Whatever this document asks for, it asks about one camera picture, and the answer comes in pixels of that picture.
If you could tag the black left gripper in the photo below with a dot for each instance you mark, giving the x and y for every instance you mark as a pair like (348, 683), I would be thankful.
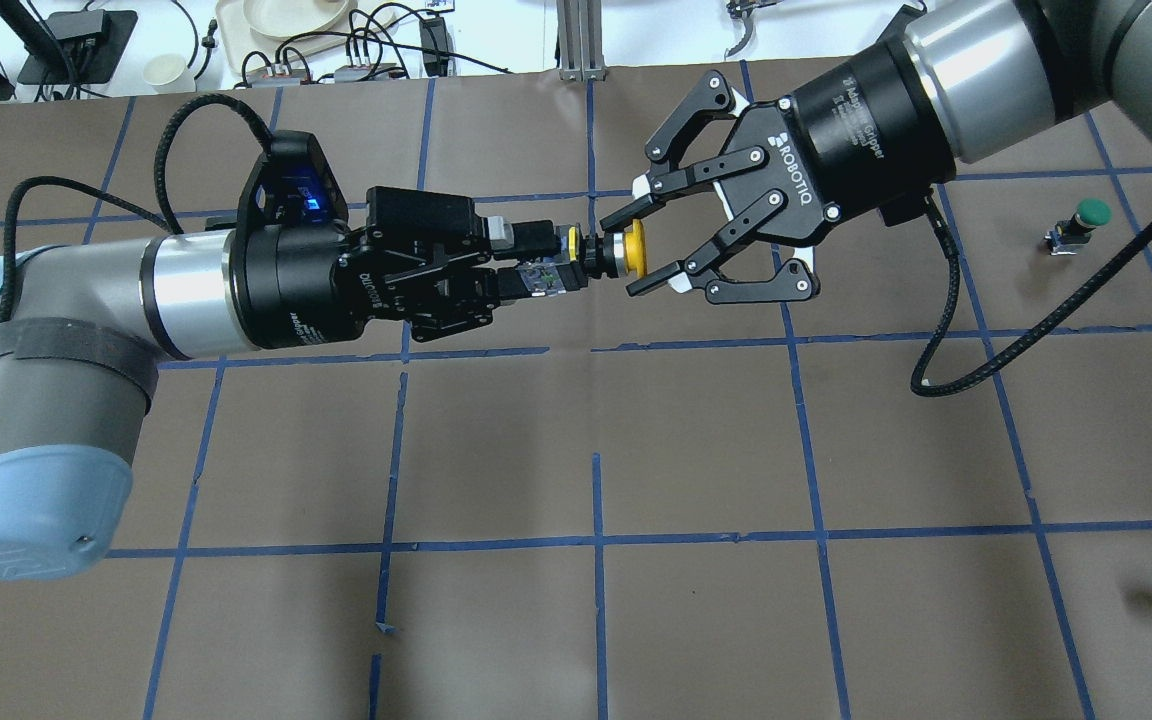
(288, 290)

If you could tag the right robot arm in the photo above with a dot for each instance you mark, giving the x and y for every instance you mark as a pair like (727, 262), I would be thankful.
(953, 86)

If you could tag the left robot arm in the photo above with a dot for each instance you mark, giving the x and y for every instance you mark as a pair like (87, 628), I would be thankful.
(85, 329)

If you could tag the beige tray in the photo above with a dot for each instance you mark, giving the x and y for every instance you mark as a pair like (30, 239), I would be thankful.
(246, 26)

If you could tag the green push button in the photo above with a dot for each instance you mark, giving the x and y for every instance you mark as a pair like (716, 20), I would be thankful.
(1069, 237)

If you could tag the black camera stand base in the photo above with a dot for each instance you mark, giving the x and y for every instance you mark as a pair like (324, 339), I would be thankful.
(83, 48)

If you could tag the black power adapter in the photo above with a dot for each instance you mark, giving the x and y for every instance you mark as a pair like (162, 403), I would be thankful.
(435, 43)

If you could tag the white paper cup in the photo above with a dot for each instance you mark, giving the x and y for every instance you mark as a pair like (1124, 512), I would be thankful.
(168, 74)

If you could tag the beige plate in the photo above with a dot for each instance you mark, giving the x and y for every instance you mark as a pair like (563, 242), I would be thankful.
(278, 20)

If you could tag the aluminium frame post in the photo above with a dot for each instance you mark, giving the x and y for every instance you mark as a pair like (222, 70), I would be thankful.
(579, 41)

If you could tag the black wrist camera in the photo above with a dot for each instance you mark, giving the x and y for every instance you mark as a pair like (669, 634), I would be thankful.
(290, 184)

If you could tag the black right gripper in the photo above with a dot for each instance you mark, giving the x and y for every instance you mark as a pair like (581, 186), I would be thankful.
(851, 125)

